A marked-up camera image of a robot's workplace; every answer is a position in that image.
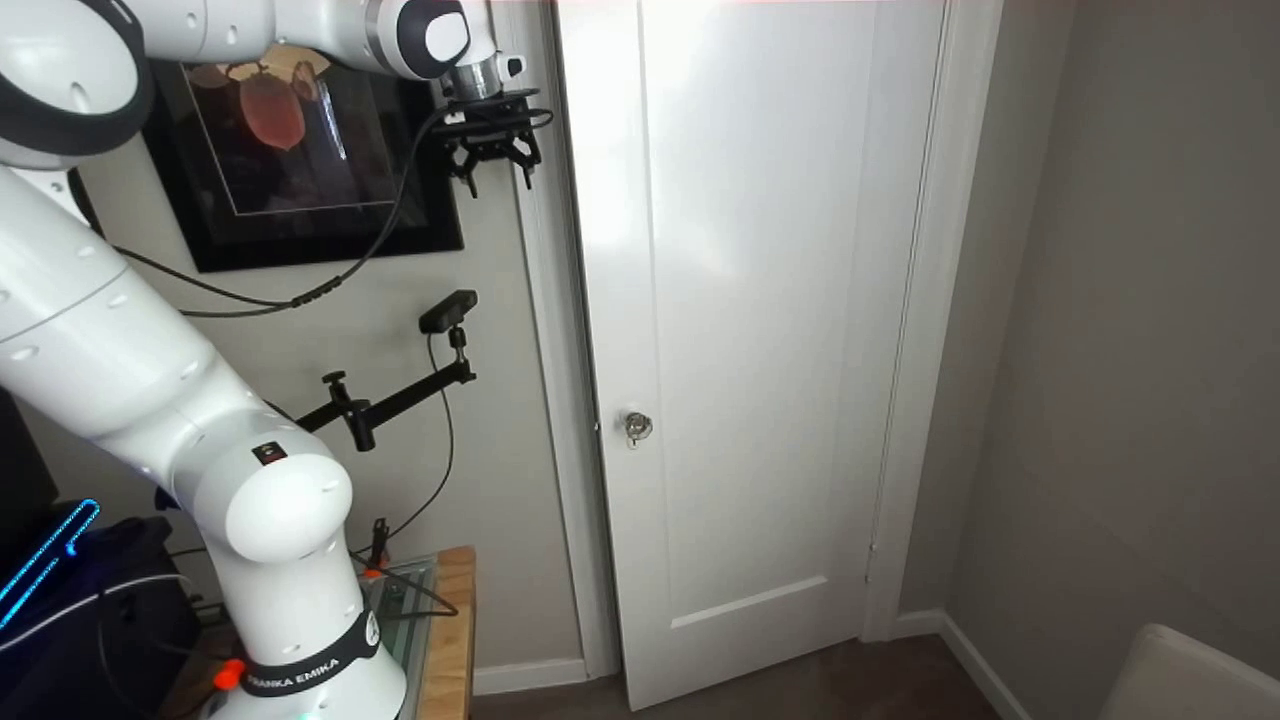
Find clear glass plate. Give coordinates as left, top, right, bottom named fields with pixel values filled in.
left=363, top=554, right=438, bottom=686

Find thin black camera cable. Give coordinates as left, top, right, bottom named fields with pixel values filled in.
left=375, top=330, right=458, bottom=537

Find black framed picture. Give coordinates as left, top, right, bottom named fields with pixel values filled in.
left=139, top=43, right=469, bottom=275

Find white closet door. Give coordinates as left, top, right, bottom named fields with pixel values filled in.
left=513, top=0, right=1007, bottom=685
left=557, top=0, right=893, bottom=711

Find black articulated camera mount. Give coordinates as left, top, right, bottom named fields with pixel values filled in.
left=291, top=330, right=481, bottom=454

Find black bag with blue stripe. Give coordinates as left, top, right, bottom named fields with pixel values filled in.
left=0, top=492, right=204, bottom=720

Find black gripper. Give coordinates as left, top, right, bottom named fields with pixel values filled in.
left=453, top=118, right=542, bottom=200

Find wooden table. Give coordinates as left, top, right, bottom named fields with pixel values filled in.
left=411, top=540, right=481, bottom=720

